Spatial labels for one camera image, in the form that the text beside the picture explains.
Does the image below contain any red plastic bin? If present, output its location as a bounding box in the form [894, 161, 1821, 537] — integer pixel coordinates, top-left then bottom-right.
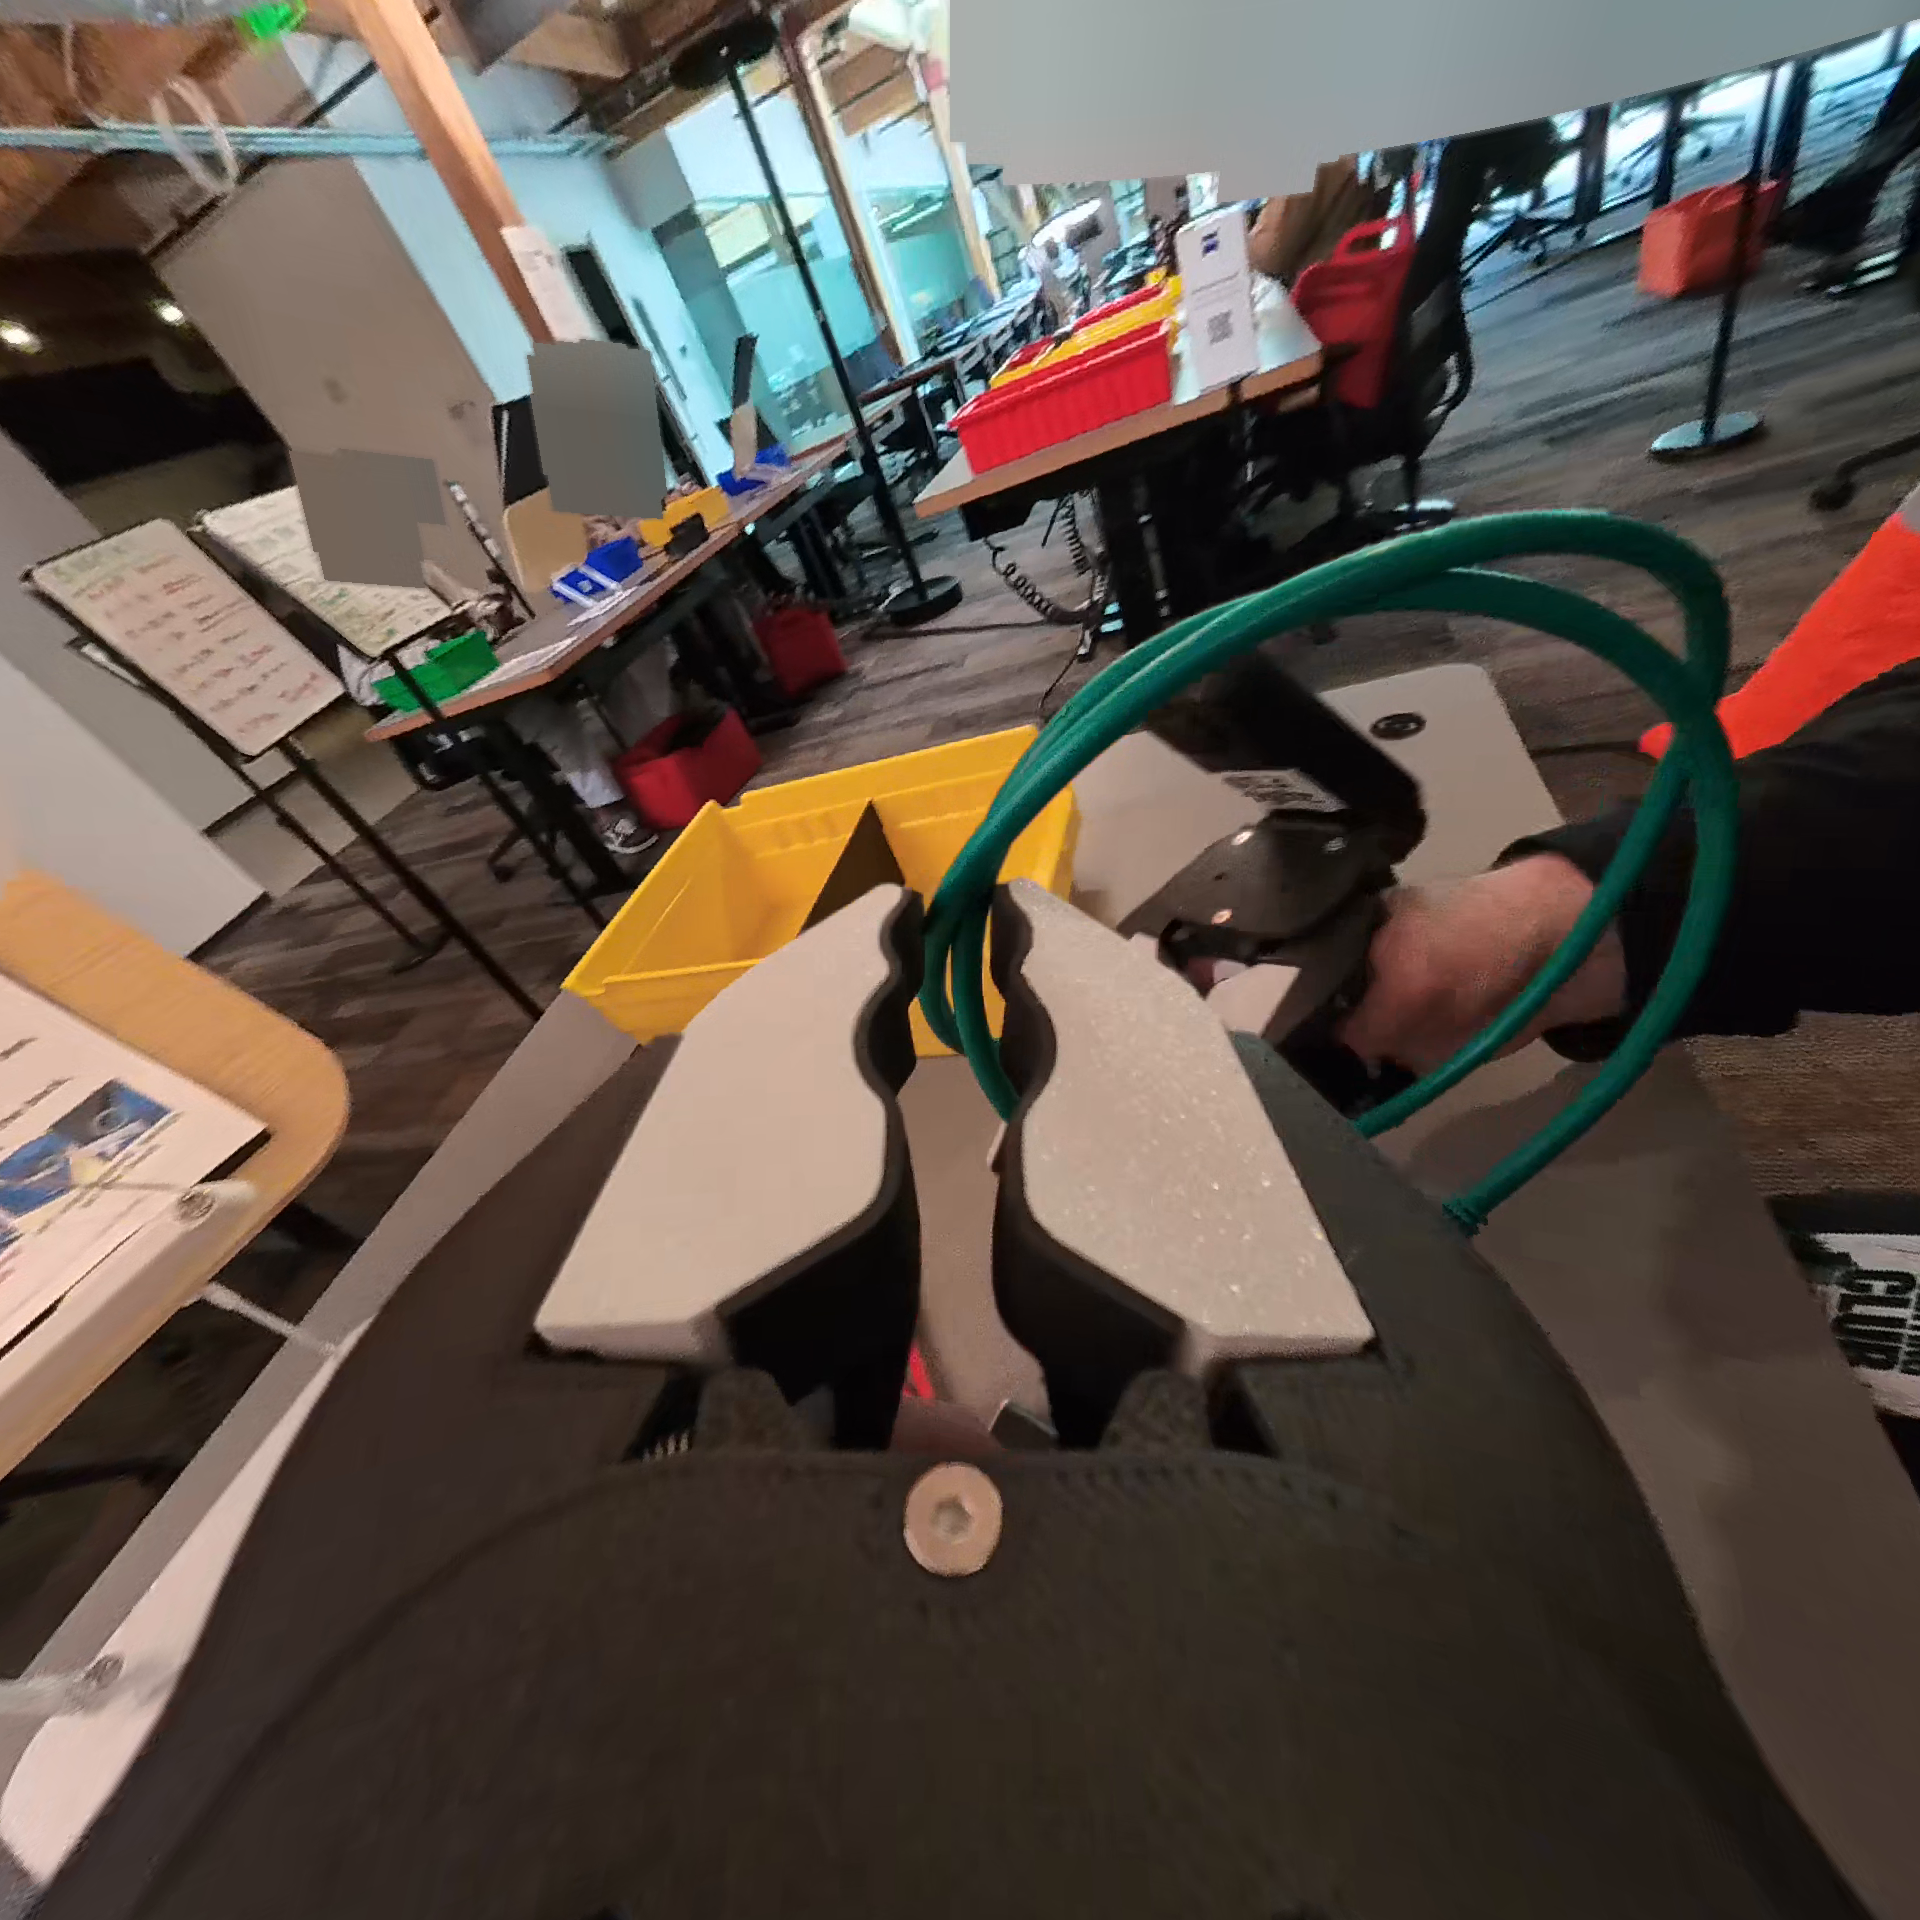
[949, 321, 1178, 476]
[613, 703, 766, 831]
[1640, 180, 1787, 298]
[749, 604, 850, 701]

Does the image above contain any person's right hand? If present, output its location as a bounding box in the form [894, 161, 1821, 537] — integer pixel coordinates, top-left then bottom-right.
[1333, 872, 1642, 1078]

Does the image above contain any yellow plastic bin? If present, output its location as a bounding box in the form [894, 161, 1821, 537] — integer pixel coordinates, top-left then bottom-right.
[563, 726, 1081, 1055]

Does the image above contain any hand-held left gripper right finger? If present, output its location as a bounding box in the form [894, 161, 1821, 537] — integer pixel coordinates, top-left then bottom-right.
[988, 877, 1378, 1448]

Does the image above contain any black stanchion pole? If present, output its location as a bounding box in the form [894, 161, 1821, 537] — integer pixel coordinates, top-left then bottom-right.
[1651, 65, 1790, 461]

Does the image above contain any black office chair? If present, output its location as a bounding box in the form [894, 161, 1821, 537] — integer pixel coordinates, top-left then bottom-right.
[1267, 127, 1562, 534]

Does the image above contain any wooden board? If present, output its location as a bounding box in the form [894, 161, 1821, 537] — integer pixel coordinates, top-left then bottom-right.
[0, 871, 352, 1479]

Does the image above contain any wooden edged table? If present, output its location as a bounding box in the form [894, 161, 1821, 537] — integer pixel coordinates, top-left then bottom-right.
[363, 434, 859, 752]
[913, 305, 1328, 646]

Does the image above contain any black printed mat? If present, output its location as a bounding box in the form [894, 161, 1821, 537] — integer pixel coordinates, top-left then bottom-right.
[1769, 1190, 1920, 1414]

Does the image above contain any green plastic bin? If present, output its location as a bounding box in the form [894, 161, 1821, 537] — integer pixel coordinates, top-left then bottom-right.
[372, 630, 504, 714]

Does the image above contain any white panel with black hole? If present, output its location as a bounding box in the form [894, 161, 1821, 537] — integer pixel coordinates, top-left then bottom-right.
[1072, 663, 1566, 934]

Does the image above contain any green ethernet cable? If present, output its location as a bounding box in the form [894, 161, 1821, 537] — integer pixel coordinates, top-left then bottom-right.
[920, 510, 1741, 1234]

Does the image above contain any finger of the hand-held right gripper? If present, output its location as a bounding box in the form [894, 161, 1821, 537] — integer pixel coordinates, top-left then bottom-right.
[1204, 965, 1310, 1044]

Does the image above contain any printed instruction sheet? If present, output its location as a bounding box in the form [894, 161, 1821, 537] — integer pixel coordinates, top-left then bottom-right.
[0, 972, 273, 1354]

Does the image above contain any orange safety vest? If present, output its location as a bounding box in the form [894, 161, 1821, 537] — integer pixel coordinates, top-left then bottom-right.
[1640, 486, 1920, 768]

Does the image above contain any white sign card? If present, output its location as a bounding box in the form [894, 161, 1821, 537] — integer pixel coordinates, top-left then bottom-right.
[1172, 207, 1264, 385]

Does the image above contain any yellow bin on table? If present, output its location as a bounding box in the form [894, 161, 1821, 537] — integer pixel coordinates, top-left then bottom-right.
[1036, 277, 1187, 368]

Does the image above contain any person's right forearm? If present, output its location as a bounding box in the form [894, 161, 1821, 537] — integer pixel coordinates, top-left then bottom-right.
[1500, 703, 1920, 1070]

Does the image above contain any whiteboard on easel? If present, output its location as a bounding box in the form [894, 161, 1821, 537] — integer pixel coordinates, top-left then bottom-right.
[28, 517, 349, 760]

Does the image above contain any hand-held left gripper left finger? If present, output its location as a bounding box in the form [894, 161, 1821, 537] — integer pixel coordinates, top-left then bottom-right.
[533, 882, 924, 1448]

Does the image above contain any red bin on chair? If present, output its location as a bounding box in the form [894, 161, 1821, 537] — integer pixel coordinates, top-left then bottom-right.
[1294, 217, 1421, 408]

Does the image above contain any clear stand post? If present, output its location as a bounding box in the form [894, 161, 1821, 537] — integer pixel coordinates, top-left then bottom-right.
[177, 1181, 346, 1360]

